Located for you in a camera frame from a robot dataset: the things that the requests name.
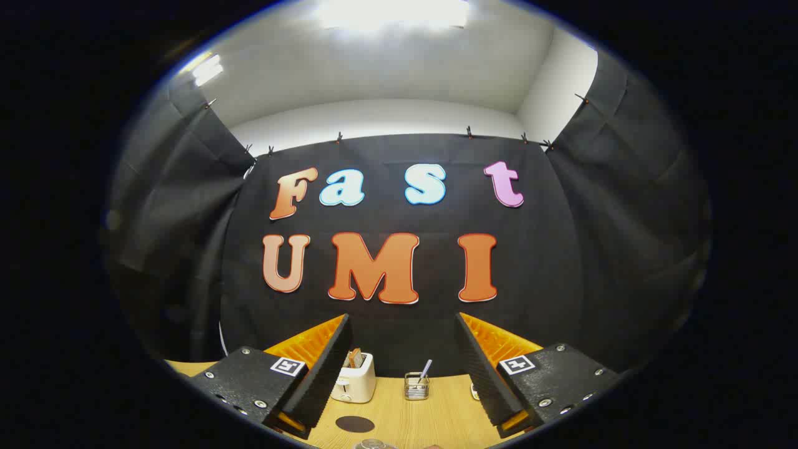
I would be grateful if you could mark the white toaster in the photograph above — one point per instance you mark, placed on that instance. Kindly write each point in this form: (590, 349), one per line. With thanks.
(358, 386)

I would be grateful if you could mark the dark brown round coaster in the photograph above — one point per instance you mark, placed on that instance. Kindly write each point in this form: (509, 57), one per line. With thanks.
(355, 424)

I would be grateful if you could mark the toast slice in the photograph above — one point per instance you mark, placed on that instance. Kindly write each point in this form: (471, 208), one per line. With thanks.
(355, 358)

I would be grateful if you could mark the wooden table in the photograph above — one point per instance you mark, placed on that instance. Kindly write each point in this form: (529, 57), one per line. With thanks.
(430, 418)

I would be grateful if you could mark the clear white-label juice bottle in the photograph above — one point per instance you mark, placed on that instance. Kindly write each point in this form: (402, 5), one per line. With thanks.
(374, 444)

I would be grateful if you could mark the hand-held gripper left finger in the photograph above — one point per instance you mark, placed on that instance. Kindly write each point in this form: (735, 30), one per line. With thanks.
(324, 374)

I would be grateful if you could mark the black backdrop cloth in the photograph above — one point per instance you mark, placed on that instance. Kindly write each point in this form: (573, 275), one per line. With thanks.
(386, 337)

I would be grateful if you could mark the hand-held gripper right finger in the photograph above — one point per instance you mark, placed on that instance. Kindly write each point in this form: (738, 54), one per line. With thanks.
(483, 374)

